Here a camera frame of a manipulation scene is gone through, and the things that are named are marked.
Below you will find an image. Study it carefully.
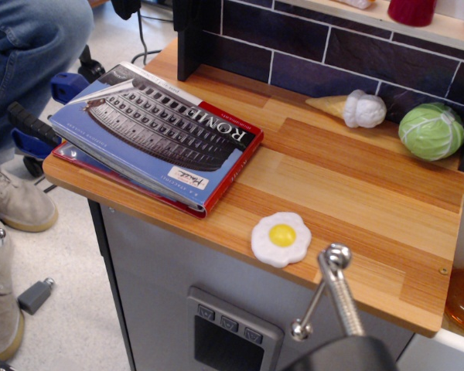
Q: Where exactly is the grey toy kitchen cabinet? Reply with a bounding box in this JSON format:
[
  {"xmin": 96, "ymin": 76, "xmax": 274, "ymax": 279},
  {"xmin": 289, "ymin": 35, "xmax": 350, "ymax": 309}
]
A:
[{"xmin": 90, "ymin": 202, "xmax": 411, "ymax": 370}]

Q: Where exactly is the person leg in blue jeans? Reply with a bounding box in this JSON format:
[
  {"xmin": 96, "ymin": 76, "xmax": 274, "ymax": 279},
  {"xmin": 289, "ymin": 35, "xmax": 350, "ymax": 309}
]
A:
[{"xmin": 0, "ymin": 1, "xmax": 94, "ymax": 165}]

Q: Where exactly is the toy fried egg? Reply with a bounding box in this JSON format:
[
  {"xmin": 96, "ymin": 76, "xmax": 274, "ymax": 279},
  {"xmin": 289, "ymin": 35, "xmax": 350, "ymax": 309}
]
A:
[{"xmin": 251, "ymin": 212, "xmax": 312, "ymax": 268}]

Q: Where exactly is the black upright post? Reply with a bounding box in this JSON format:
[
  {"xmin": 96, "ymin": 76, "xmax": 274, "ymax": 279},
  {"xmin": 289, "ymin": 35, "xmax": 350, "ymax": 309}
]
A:
[{"xmin": 172, "ymin": 0, "xmax": 222, "ymax": 81}]

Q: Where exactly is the red cup on shelf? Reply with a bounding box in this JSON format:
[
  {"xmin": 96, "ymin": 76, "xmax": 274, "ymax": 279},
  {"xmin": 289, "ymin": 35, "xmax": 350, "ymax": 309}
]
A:
[{"xmin": 387, "ymin": 0, "xmax": 437, "ymax": 27}]

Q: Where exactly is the blue and red Rome book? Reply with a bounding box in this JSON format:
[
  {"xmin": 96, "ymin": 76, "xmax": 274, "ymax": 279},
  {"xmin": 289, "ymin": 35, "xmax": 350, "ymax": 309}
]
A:
[{"xmin": 50, "ymin": 62, "xmax": 264, "ymax": 218}]

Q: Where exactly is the light wooden shelf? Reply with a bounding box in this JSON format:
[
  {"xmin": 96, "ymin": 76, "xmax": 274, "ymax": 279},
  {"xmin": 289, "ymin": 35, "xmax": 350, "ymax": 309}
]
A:
[{"xmin": 286, "ymin": 1, "xmax": 464, "ymax": 43}]

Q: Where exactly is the blue clamp with black handle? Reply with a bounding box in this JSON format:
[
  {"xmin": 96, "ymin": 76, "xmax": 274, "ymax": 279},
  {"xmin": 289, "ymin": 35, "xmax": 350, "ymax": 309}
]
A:
[{"xmin": 8, "ymin": 73, "xmax": 90, "ymax": 160}]

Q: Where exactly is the small grey block with knob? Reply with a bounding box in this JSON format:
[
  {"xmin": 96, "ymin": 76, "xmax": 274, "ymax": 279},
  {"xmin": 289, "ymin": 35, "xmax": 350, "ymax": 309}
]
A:
[{"xmin": 18, "ymin": 277, "xmax": 56, "ymax": 315}]

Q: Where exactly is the toy ice cream cone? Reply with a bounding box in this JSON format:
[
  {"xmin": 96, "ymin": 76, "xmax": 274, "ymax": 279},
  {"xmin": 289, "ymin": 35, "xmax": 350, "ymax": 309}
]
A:
[{"xmin": 305, "ymin": 90, "xmax": 387, "ymax": 128}]

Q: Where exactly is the black cable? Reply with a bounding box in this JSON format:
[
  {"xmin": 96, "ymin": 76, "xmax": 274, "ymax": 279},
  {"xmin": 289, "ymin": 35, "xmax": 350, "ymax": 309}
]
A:
[{"xmin": 130, "ymin": 8, "xmax": 164, "ymax": 66}]

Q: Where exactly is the black chair caster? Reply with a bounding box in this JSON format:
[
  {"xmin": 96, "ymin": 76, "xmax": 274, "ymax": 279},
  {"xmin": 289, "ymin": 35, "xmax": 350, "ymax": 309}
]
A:
[{"xmin": 78, "ymin": 45, "xmax": 105, "ymax": 83}]

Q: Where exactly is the beige shoe upper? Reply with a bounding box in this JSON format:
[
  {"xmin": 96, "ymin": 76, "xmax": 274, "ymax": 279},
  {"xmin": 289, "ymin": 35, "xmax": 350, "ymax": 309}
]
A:
[{"xmin": 0, "ymin": 168, "xmax": 58, "ymax": 233}]

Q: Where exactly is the toy green cabbage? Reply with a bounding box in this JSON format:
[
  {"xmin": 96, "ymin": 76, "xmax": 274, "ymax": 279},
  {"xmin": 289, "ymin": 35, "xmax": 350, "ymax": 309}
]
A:
[{"xmin": 398, "ymin": 103, "xmax": 464, "ymax": 162}]

